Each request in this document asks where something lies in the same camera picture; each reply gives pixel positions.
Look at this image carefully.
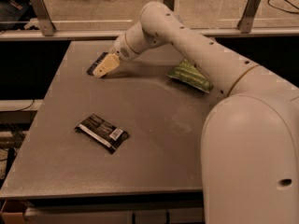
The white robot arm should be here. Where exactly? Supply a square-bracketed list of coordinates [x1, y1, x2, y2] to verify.
[93, 2, 299, 224]

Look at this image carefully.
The black snack bar wrapper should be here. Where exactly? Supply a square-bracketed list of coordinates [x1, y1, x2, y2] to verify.
[75, 114, 129, 154]

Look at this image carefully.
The green chip bag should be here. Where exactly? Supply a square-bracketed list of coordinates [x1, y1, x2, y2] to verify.
[167, 59, 213, 93]

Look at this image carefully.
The cardboard box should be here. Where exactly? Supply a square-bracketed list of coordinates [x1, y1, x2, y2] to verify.
[1, 201, 27, 224]

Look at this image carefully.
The glass barrier panel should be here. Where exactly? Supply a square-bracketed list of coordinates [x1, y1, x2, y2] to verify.
[0, 0, 299, 33]

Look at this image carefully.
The dark blue rxbar wrapper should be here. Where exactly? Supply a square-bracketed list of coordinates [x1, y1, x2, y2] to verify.
[86, 52, 107, 76]

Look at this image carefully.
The left metal glass bracket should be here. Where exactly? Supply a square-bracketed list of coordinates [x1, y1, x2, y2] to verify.
[30, 0, 56, 36]

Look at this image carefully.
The right metal glass bracket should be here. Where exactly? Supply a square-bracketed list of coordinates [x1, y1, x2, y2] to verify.
[237, 0, 262, 34]

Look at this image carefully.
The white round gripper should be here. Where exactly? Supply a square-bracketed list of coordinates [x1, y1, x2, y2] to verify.
[95, 32, 139, 77]

